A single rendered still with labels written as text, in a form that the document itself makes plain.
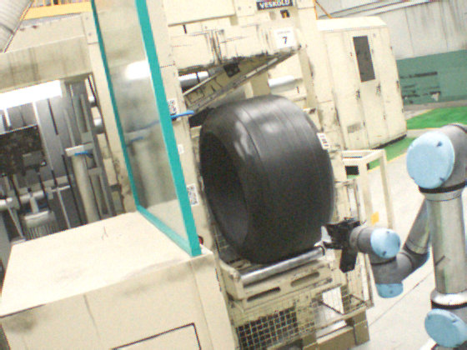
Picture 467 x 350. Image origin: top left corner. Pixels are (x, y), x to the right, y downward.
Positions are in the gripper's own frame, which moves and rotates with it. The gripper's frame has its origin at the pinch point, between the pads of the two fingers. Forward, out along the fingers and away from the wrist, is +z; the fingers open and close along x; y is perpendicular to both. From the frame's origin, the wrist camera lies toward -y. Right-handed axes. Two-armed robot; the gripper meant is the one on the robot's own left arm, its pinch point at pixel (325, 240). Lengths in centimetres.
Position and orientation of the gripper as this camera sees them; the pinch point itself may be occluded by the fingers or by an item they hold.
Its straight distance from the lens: 163.8
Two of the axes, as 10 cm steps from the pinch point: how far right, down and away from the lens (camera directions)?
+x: -9.1, 2.5, -3.3
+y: -2.5, -9.7, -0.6
